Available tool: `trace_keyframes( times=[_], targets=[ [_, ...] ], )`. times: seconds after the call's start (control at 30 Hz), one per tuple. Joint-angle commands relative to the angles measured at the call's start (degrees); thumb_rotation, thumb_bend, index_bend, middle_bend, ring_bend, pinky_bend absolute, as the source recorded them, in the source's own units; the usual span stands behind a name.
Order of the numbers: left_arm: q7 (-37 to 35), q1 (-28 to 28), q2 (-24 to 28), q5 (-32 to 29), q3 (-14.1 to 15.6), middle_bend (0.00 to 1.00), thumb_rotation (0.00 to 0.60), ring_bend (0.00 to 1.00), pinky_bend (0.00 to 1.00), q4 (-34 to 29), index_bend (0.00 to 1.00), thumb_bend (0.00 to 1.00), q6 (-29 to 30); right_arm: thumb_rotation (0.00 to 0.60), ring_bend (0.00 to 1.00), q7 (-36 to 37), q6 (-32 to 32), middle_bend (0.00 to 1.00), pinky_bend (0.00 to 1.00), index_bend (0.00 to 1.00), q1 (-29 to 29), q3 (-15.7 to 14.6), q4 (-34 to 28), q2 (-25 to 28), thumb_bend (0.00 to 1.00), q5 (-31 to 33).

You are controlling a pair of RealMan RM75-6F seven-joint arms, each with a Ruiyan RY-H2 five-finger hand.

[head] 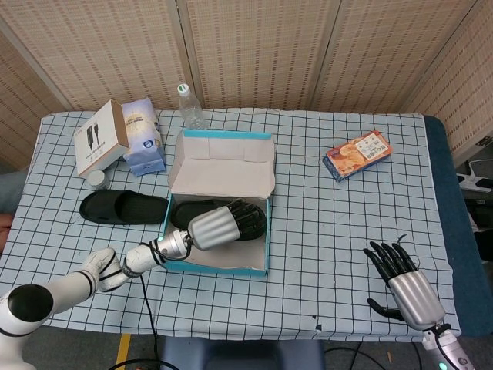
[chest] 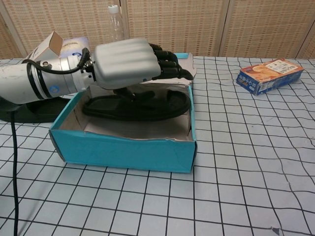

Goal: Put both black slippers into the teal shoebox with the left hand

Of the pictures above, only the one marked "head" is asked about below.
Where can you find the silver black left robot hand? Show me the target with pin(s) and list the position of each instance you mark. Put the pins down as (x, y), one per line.
(213, 229)

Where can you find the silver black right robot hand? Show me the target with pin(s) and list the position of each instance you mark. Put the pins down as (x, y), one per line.
(414, 298)

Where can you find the black rubber slipper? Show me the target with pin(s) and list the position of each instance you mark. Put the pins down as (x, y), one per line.
(123, 208)
(181, 214)

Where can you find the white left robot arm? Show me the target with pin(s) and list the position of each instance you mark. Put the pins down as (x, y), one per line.
(77, 285)

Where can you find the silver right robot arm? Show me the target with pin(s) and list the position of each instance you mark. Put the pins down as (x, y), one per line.
(448, 347)

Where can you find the teal cardboard shoe box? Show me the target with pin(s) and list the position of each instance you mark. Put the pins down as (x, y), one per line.
(223, 169)

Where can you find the orange snack package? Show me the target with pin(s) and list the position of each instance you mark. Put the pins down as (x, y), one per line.
(358, 156)

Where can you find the checkered pale blue tablecloth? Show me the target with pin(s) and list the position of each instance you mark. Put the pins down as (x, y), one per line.
(327, 239)

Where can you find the pale blue tissue pack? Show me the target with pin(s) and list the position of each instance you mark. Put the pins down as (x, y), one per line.
(144, 138)

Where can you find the clear plastic bottle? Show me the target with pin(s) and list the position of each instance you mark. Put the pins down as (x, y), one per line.
(191, 109)

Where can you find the dark blue chair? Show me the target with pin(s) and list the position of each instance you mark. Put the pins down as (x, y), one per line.
(239, 354)

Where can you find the bamboo folding screen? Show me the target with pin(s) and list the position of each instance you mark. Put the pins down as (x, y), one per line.
(269, 50)

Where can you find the person in jeans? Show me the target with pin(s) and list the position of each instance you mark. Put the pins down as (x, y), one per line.
(9, 192)

